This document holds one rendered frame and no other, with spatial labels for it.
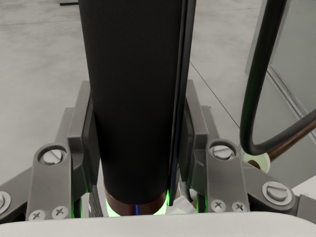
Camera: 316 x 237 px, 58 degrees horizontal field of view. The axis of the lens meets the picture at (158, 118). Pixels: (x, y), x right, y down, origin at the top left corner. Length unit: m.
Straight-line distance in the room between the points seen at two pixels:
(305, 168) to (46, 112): 2.33
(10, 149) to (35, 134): 0.24
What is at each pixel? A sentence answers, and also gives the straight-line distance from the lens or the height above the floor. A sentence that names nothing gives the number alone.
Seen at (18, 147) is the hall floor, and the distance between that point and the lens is 2.68.
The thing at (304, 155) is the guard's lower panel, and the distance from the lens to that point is 1.38.
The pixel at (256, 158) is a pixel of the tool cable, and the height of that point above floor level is 1.55.
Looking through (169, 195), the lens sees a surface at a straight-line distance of 0.16.
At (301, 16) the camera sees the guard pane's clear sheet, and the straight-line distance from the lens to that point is 1.45.
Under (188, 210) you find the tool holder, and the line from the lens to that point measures 0.23.
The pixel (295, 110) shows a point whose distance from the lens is 1.42.
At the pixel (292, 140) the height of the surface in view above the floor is 1.54.
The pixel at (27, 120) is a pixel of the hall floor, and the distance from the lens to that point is 2.93.
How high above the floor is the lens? 1.74
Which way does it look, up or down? 39 degrees down
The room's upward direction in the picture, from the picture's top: 2 degrees clockwise
